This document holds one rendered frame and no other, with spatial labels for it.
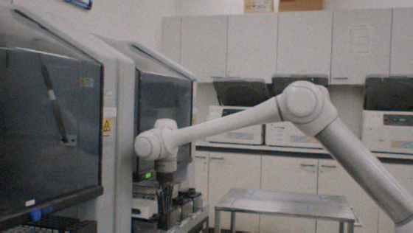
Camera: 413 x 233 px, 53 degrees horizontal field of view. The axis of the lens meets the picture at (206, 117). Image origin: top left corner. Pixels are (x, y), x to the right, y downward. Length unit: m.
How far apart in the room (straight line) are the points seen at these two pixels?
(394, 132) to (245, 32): 1.68
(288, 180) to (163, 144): 2.53
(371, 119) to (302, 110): 2.59
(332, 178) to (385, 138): 0.56
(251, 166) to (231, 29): 1.41
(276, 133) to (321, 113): 2.55
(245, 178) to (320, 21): 1.65
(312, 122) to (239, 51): 2.98
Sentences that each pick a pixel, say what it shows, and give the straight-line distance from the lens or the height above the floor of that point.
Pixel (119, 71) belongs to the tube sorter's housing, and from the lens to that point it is 1.56.
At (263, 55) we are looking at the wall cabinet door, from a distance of 4.21.
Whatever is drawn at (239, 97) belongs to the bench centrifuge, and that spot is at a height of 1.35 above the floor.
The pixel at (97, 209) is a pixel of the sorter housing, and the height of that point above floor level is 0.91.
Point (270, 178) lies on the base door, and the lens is 3.93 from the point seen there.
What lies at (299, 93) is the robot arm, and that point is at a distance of 1.31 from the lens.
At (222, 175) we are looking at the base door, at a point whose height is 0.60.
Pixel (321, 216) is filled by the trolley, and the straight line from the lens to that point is 1.87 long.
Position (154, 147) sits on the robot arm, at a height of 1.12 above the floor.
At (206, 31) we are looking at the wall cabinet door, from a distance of 4.40.
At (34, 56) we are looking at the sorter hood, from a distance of 1.17.
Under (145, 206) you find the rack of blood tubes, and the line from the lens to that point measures 1.70.
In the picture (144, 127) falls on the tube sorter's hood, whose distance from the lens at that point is 1.70.
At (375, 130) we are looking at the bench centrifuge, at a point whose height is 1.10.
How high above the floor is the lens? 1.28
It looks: 2 degrees down
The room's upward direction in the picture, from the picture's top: 2 degrees clockwise
